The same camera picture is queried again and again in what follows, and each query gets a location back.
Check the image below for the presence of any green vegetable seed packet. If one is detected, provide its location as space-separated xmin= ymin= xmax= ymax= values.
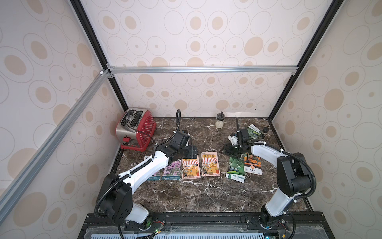
xmin=247 ymin=124 xmax=261 ymax=141

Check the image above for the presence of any pink sunflower shop seed packet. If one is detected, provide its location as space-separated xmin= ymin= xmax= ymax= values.
xmin=182 ymin=157 xmax=201 ymax=179

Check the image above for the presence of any orange marigold seed packet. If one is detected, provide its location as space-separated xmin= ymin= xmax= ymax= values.
xmin=244 ymin=153 xmax=262 ymax=175

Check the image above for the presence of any purple flower seed packet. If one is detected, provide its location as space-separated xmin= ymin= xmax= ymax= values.
xmin=162 ymin=160 xmax=182 ymax=180
xmin=147 ymin=169 xmax=163 ymax=181

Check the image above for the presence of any green gourd seed packet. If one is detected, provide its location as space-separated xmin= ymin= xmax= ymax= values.
xmin=225 ymin=157 xmax=246 ymax=183

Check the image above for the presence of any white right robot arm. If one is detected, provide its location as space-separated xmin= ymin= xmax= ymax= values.
xmin=221 ymin=129 xmax=317 ymax=229

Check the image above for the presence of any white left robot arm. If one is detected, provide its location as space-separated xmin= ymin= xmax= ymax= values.
xmin=94 ymin=130 xmax=198 ymax=225

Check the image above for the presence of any small dark jar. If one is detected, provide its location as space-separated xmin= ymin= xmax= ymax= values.
xmin=260 ymin=127 xmax=269 ymax=139

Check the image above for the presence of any small glass bottle black cap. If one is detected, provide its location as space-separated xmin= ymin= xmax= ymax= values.
xmin=215 ymin=112 xmax=226 ymax=129

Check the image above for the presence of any red polka-dot toaster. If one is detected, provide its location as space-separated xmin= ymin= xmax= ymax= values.
xmin=115 ymin=108 xmax=156 ymax=152

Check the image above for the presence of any horizontal aluminium frame bar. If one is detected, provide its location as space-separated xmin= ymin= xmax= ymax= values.
xmin=109 ymin=65 xmax=298 ymax=74

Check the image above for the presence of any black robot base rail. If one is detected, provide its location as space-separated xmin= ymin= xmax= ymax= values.
xmin=78 ymin=212 xmax=334 ymax=239

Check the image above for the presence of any left aluminium frame bar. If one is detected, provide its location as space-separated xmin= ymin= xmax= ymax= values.
xmin=1 ymin=69 xmax=110 ymax=223

